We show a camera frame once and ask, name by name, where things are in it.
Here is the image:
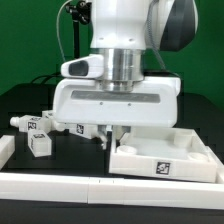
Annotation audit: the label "white square tabletop part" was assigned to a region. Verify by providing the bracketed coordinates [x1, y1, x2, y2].
[109, 127, 218, 183]

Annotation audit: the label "white left fence bar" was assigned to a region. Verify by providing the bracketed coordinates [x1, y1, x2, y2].
[0, 135, 15, 170]

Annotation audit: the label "white front fence bar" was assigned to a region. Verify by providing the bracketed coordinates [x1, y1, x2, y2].
[0, 173, 224, 210]

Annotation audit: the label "white right fence bar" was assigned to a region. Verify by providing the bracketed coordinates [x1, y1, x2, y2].
[207, 147, 224, 185]

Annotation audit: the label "black cables at base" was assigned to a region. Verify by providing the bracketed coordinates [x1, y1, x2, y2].
[30, 73, 64, 86]

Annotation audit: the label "white fence bar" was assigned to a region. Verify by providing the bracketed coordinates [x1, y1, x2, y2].
[207, 147, 224, 185]
[0, 173, 224, 210]
[0, 135, 15, 170]

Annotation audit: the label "grey cable hanging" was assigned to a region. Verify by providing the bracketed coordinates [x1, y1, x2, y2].
[55, 0, 74, 64]

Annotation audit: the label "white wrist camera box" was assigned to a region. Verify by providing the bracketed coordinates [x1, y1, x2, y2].
[61, 54, 104, 79]

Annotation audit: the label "black camera stand pole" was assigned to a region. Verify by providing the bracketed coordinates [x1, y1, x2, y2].
[65, 0, 91, 59]

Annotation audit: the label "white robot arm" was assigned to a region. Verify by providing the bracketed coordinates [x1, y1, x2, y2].
[53, 0, 198, 141]

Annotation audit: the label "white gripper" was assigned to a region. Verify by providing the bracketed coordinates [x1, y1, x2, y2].
[53, 77, 181, 150]

